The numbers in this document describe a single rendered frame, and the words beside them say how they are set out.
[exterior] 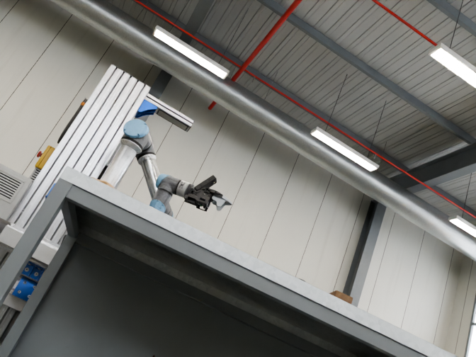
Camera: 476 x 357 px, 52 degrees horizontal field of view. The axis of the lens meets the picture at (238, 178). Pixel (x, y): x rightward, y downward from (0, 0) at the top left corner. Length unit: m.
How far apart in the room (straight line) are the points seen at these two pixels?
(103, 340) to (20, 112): 8.79
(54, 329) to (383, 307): 10.85
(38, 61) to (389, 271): 9.28
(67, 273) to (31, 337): 0.25
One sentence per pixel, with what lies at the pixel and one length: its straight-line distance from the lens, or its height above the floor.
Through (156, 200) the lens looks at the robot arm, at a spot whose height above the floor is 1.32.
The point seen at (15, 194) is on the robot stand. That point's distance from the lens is 2.51.
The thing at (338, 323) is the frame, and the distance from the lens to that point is 1.49.
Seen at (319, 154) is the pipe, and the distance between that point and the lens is 10.15.
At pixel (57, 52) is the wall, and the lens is 11.11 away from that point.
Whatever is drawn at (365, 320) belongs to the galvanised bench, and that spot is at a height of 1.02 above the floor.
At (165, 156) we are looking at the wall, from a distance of 10.53.
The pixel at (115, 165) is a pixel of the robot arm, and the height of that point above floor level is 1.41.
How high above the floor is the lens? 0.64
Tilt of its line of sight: 25 degrees up
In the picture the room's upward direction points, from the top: 24 degrees clockwise
